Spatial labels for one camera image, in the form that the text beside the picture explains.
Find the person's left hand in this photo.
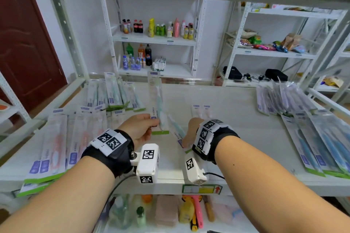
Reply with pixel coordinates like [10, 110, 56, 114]
[117, 113, 160, 150]

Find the person's right hand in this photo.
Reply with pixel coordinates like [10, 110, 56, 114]
[182, 117, 205, 149]

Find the row of green toothbrush packets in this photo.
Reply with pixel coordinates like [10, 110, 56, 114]
[86, 72, 146, 112]

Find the white metal shelf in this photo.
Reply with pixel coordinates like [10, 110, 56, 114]
[0, 0, 350, 233]

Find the row of pink toothbrush packets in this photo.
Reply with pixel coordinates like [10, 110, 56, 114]
[16, 108, 125, 198]

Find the row of purple toothbrush packets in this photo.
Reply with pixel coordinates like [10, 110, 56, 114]
[256, 76, 318, 117]

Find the row of blue toothbrush packets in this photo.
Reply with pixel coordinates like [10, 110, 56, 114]
[281, 108, 350, 179]

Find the person's right forearm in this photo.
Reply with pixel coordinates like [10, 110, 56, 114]
[214, 135, 350, 233]

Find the person's left forearm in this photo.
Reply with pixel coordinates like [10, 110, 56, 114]
[0, 155, 115, 233]

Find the green-bordered price label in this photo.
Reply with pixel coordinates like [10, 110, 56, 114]
[182, 184, 222, 194]

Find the cluster of small white cartons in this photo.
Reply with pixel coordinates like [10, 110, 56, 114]
[152, 56, 167, 72]

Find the black pouch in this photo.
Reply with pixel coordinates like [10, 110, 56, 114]
[223, 66, 243, 80]

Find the orange plastic bottle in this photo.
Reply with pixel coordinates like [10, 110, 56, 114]
[141, 194, 153, 209]

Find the cluster of water and soda bottles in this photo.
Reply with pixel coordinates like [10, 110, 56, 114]
[122, 43, 153, 71]

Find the pink plastic scraper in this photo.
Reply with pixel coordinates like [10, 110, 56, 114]
[191, 196, 204, 229]

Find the yellow plastic bottle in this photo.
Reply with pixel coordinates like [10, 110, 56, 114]
[179, 198, 195, 224]

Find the stack of pink cloths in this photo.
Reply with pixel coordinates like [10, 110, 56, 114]
[154, 196, 180, 226]

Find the clear plastic bottle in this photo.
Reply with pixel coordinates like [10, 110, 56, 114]
[109, 196, 129, 228]

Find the small green bottle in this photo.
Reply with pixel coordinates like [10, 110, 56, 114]
[136, 206, 147, 226]

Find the white drinks shelving unit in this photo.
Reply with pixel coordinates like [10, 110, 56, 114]
[100, 0, 207, 78]

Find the small black box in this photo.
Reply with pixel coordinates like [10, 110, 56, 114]
[265, 69, 288, 82]

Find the row of colourful bottles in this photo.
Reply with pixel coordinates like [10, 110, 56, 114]
[121, 18, 195, 40]

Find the pile of snack packets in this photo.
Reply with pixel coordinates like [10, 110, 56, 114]
[239, 29, 307, 53]

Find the white snack shelving unit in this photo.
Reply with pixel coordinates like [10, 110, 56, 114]
[216, 2, 348, 87]

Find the white stationery rack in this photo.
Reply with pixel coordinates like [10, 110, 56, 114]
[0, 71, 31, 138]

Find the red-brown wooden door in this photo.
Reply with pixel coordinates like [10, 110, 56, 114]
[0, 0, 67, 113]

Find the white goods rack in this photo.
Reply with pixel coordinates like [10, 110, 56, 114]
[309, 31, 350, 105]

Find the pile of large food bags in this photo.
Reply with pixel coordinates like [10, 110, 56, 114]
[322, 76, 344, 88]

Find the black right wrist strap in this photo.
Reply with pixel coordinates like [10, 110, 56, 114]
[192, 119, 241, 165]

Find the black wrist strap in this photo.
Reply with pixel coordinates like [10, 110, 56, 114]
[81, 129, 135, 178]
[192, 119, 241, 165]

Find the black left wrist strap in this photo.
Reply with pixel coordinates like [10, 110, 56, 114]
[81, 129, 135, 178]

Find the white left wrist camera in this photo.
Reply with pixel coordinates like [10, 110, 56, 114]
[130, 143, 160, 184]

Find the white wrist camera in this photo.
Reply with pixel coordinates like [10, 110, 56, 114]
[130, 143, 160, 184]
[183, 158, 208, 186]

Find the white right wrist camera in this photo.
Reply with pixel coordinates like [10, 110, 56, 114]
[183, 158, 208, 186]

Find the black right camera cable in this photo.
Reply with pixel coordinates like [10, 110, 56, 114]
[203, 172, 225, 180]

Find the black camera cable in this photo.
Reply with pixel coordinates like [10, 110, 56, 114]
[203, 172, 225, 180]
[104, 174, 137, 214]

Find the black left camera cable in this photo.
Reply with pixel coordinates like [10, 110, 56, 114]
[104, 174, 137, 214]

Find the wooden handled brush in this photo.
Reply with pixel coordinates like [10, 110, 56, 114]
[203, 196, 215, 222]

